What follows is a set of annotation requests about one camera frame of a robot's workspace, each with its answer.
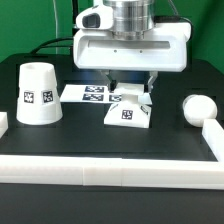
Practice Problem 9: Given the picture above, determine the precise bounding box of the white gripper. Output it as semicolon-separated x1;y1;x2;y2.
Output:
73;22;191;93

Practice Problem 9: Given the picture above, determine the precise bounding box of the white lamp base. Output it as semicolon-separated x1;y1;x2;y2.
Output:
104;83;151;128

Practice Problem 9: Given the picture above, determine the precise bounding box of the white lamp bulb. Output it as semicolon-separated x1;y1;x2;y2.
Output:
182;94;218;127

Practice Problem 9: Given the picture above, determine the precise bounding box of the white lamp shade cone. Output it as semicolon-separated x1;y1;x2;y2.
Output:
16;62;63;125

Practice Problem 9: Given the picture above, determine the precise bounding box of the white marker sheet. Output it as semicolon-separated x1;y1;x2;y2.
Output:
60;84;121;104

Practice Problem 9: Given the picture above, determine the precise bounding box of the white left fence block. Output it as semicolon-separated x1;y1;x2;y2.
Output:
0;112;8;138

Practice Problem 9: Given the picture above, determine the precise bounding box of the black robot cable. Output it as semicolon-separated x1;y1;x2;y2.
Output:
29;0;81;56

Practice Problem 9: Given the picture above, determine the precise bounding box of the thin white cable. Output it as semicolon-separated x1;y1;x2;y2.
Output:
52;0;60;55

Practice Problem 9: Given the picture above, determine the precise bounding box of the white front fence wall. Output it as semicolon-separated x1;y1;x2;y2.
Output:
0;155;224;190

